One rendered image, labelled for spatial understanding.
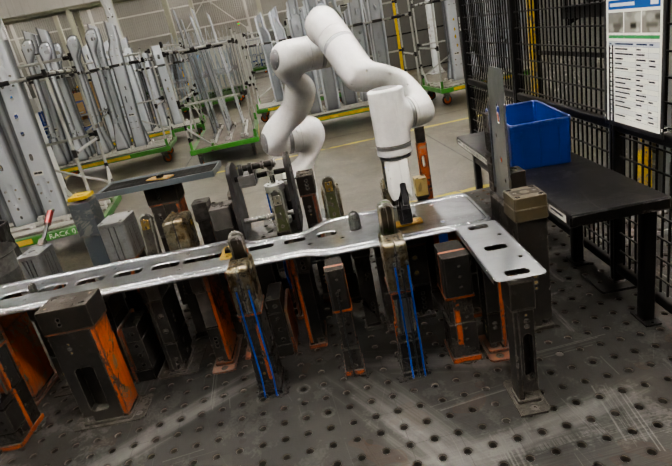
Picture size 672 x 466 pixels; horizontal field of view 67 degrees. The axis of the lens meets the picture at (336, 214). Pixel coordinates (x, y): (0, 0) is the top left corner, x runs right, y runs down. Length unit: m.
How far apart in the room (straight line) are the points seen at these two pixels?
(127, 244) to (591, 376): 1.22
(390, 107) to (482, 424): 0.70
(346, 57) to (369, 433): 0.86
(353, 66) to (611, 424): 0.93
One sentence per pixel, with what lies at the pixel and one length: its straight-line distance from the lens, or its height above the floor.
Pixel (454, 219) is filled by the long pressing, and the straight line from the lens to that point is 1.30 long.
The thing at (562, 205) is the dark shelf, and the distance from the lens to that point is 1.26.
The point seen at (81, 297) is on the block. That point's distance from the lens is 1.34.
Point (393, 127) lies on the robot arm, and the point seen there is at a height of 1.26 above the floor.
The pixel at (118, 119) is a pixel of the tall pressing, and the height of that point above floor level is 0.78.
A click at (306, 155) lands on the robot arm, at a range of 1.86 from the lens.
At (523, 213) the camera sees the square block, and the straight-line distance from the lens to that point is 1.25.
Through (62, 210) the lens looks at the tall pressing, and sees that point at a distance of 5.61.
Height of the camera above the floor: 1.49
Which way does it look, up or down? 20 degrees down
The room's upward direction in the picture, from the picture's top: 11 degrees counter-clockwise
